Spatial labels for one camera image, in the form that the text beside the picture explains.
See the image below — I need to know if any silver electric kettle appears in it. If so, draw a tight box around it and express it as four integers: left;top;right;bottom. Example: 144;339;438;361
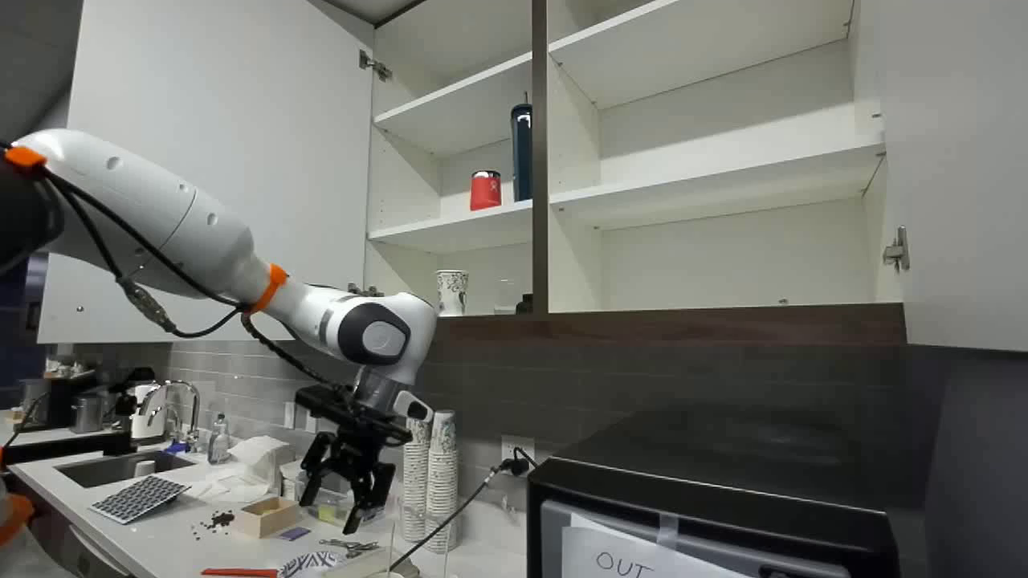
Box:
130;380;199;440

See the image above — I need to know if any kitchen sink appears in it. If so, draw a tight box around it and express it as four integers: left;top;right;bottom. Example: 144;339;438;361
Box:
60;450;187;487

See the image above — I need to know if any white right cabinet door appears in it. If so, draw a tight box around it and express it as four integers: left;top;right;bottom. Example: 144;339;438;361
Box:
859;0;1028;354

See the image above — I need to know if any black microwave oven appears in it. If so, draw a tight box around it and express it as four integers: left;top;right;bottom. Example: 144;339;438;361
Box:
528;409;929;578

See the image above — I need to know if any dark blue tumbler bottle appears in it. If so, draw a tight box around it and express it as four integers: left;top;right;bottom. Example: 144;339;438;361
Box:
512;104;534;202

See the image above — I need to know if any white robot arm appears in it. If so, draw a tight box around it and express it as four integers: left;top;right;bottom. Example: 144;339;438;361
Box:
0;129;438;532

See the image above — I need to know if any red mug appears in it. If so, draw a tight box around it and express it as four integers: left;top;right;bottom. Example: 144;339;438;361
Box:
469;171;502;211

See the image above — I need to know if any patterned paper cup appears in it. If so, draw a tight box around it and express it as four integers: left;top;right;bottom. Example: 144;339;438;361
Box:
438;268;469;318

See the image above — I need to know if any white left cabinet door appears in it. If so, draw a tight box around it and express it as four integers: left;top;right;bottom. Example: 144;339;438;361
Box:
36;0;379;347

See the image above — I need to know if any black power cable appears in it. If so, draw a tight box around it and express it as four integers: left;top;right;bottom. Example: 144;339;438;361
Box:
381;450;537;576

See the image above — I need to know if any white cabinet door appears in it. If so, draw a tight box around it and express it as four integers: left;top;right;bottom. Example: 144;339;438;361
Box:
859;0;1028;354
36;0;379;347

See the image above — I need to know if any small clear bottle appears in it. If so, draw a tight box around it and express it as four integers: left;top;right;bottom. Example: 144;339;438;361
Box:
210;413;232;465

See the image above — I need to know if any small black object on shelf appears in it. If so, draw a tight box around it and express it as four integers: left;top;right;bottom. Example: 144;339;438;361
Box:
515;296;534;313

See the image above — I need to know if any stack of paper cups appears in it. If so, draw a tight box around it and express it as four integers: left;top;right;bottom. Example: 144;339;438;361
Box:
402;417;426;541
426;412;460;553

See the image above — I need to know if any white wall cabinet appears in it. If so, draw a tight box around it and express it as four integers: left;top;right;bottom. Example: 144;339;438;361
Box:
361;0;899;322

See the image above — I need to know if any small wooden box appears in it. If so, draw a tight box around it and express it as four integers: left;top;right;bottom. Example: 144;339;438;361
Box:
232;498;297;538

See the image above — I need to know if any white paper sign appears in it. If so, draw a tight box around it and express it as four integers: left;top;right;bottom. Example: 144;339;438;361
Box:
558;518;741;578

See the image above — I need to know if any grey keyboard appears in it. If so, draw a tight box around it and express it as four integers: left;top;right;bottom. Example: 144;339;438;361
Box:
97;476;184;524

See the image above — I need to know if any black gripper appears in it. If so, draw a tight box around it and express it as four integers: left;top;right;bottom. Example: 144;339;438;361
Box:
295;384;411;532

